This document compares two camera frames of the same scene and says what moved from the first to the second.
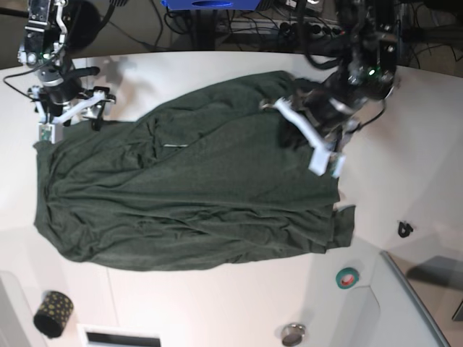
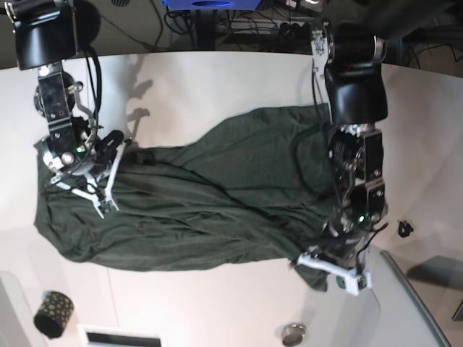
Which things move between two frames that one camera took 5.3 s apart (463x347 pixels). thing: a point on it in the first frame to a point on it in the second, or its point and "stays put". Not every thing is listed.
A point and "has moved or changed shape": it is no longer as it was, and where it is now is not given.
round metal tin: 293,334 stays put
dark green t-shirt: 203,180 has moved or changed shape
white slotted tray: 110,335 stays put
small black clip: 404,230 stays put
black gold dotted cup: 53,313 stays put
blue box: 210,5 stays put
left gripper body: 63,86 to 105,150
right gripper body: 344,92 to 340,238
